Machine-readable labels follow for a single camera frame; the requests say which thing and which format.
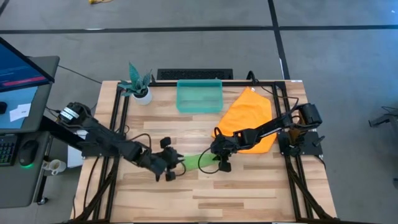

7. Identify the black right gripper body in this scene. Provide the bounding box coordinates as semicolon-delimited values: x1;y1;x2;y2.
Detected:
210;134;240;160

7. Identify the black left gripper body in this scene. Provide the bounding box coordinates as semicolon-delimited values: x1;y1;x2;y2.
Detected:
157;146;180;174

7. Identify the green microfiber towel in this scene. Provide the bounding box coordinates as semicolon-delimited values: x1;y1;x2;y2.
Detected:
181;152;220;172

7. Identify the orange microfiber towel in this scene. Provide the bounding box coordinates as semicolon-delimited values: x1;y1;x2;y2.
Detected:
211;86;277;155

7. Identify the teal translucent plastic basket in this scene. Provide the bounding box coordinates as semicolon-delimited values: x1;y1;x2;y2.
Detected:
175;78;224;114

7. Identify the artificial plant in white pot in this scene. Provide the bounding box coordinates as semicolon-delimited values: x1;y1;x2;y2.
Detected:
117;61;154;106

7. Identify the white box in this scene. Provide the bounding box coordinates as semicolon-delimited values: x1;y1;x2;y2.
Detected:
67;129;91;169

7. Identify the white cup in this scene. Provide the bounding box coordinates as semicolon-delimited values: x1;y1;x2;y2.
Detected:
42;158;67;176

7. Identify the black cart support bar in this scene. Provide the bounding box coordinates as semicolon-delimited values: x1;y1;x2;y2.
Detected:
40;115;91;150

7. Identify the black computer mouse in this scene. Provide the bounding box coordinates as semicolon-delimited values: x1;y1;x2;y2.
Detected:
16;139;40;169

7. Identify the grey computer cart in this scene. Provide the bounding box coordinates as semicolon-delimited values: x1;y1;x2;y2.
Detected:
0;55;60;209

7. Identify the white paper note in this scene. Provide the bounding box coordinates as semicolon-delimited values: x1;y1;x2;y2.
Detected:
9;103;32;123

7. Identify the backlit black keyboard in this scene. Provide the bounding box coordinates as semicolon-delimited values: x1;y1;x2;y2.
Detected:
0;133;18;167

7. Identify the computer monitor with blue screen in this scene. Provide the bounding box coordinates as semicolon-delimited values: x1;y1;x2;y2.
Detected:
0;36;56;93

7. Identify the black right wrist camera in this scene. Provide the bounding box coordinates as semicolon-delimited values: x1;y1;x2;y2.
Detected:
218;161;233;173

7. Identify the black right camera cable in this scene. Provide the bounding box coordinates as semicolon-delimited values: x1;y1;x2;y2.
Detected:
198;126;226;175

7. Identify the black camera cable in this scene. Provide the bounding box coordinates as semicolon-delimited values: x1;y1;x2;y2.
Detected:
126;133;187;177
198;126;226;175

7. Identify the black left camera cable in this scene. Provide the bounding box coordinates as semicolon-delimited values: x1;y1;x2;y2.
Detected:
126;133;187;177

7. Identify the black aluminium table frame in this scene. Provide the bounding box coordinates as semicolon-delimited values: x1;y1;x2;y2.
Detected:
67;79;338;224

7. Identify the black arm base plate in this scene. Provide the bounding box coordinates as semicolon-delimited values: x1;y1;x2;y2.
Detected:
81;133;127;158
277;132;324;156

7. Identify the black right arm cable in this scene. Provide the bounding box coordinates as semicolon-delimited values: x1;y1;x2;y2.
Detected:
246;70;301;119

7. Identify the black floor cable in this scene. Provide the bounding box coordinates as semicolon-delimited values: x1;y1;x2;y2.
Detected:
57;64;103;85

